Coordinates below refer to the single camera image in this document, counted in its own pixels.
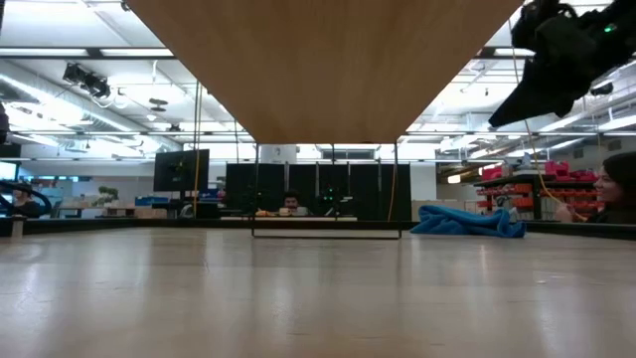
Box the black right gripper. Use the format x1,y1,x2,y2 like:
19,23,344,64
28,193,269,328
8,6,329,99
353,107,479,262
489,0,603,127

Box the wooden shelf with black legs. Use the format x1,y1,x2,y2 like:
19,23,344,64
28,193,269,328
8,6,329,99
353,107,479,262
123,0,523,241

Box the rack with red bins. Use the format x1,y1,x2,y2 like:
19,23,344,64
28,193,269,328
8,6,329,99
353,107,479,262
474,159,600,223

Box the person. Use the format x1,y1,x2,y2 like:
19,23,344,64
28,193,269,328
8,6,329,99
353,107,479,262
12,182,42,220
281,190,310,218
554,151,636,225

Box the blue cloth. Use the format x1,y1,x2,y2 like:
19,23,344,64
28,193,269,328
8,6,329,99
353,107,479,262
409,204,528,240

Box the black partition panels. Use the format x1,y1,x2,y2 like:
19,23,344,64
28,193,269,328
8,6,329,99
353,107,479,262
226,162,412,223

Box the background robot with green lights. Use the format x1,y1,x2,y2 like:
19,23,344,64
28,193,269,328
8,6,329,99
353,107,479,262
317,183,355,218

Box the black monitor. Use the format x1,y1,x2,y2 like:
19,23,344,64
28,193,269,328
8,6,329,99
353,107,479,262
152,148,211,193

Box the green potted plant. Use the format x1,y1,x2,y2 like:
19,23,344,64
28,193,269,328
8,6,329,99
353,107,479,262
93,185,120,208

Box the background wooden table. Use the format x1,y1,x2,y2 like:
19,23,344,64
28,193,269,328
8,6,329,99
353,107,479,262
52,205,135,219

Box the black ceiling camera rig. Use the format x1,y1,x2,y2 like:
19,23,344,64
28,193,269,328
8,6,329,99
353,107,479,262
62,63,111,99

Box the black aluminium table frame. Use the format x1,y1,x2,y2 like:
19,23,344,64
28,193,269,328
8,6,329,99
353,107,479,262
0,217,636,241

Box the black cable loop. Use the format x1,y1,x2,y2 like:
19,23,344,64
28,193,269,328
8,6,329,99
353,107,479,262
0,179,54,219

